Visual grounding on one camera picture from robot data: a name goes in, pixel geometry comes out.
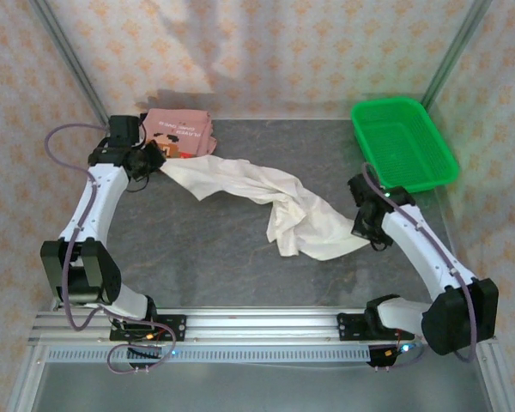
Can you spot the pink printed t-shirt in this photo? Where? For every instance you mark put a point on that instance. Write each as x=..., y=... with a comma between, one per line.
x=176, y=124

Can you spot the green plastic basket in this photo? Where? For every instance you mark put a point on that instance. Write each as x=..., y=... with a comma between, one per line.
x=403, y=141

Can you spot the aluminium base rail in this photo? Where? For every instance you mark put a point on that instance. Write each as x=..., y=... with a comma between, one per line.
x=262, y=324

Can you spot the aluminium frame post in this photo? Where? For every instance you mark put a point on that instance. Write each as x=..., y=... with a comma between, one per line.
x=68, y=56
x=457, y=51

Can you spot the white t-shirt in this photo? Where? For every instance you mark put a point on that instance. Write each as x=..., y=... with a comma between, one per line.
x=249, y=180

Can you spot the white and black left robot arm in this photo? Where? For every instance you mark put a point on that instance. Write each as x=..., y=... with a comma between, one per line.
x=94, y=201

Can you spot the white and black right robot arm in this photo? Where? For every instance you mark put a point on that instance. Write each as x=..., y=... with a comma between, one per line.
x=420, y=249

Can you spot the aluminium frame beam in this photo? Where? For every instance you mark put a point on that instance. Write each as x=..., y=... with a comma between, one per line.
x=500, y=382
x=26, y=382

